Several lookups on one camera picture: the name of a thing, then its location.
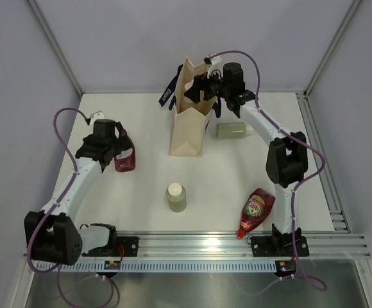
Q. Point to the green bottle lying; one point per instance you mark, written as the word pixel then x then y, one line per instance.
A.
pixel 236 130

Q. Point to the beige pump bottle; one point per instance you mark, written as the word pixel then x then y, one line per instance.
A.
pixel 188 85

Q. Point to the white slotted cable duct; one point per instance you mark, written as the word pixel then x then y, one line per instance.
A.
pixel 132 265

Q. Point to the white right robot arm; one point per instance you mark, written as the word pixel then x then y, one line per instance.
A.
pixel 286 163

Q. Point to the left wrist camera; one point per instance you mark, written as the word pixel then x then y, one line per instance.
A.
pixel 92 118

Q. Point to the left aluminium frame post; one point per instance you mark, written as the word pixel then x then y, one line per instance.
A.
pixel 49 36

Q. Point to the aluminium frame post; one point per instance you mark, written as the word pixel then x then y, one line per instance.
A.
pixel 49 36
pixel 335 41

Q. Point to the beige canvas tote bag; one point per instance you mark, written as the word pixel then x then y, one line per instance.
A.
pixel 190 119

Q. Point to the dark red bottle left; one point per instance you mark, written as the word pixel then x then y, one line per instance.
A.
pixel 126 160

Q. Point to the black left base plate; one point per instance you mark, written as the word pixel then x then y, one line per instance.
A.
pixel 122 247

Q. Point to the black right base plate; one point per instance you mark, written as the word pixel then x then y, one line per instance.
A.
pixel 263 246

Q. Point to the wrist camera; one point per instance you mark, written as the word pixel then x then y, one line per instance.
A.
pixel 213 62
pixel 92 118

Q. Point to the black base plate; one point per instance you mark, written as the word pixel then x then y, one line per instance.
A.
pixel 263 246
pixel 122 247

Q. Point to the aluminium mounting rail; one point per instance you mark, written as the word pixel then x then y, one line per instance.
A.
pixel 226 245

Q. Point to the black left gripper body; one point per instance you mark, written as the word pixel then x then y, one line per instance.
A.
pixel 118 145

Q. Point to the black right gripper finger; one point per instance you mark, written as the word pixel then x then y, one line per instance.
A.
pixel 200 82
pixel 193 94

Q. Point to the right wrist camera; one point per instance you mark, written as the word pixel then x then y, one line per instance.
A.
pixel 213 62

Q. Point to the red Fairy dish soap bottle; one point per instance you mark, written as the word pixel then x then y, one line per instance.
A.
pixel 255 211

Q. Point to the green bottle standing white cap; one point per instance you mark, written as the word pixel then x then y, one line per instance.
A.
pixel 176 197

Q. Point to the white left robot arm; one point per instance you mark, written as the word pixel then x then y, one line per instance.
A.
pixel 51 234

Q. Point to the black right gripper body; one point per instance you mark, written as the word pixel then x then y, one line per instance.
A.
pixel 215 87

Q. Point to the right aluminium frame post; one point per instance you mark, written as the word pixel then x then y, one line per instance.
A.
pixel 335 41

